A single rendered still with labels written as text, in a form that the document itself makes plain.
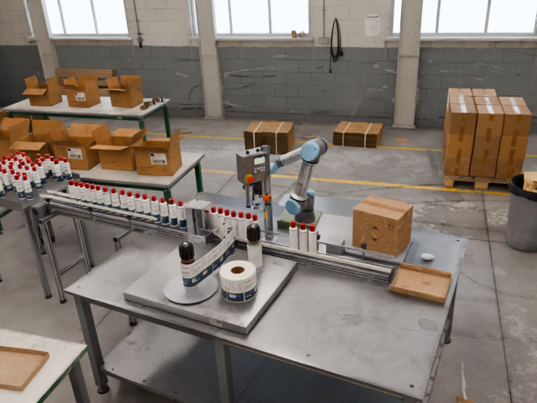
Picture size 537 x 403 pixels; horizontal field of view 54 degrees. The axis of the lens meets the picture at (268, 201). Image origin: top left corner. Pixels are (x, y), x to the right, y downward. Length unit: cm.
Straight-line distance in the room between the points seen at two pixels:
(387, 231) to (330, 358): 99
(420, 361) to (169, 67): 765
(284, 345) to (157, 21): 743
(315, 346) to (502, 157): 421
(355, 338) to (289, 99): 647
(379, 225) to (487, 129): 322
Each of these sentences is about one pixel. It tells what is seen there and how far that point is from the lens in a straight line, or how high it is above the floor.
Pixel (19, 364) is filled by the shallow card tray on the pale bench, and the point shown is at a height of 80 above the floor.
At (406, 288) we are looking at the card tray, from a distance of 311.
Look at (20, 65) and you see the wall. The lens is 1128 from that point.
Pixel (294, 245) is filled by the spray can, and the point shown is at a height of 93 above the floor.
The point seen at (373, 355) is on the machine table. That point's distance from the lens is 266.
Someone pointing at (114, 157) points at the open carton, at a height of 90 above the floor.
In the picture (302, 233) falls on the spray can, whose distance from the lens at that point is 321.
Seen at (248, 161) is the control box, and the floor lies 144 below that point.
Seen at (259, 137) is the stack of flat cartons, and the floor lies 25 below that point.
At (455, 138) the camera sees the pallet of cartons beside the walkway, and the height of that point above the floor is 59.
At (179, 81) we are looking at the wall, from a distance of 945.
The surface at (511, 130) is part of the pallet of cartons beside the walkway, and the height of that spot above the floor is 71.
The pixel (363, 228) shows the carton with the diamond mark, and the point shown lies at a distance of 334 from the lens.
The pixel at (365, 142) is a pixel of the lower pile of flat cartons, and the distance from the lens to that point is 760.
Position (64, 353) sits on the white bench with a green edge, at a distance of 296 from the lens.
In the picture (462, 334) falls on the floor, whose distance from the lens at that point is 420.
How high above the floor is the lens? 260
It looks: 26 degrees down
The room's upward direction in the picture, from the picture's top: 3 degrees counter-clockwise
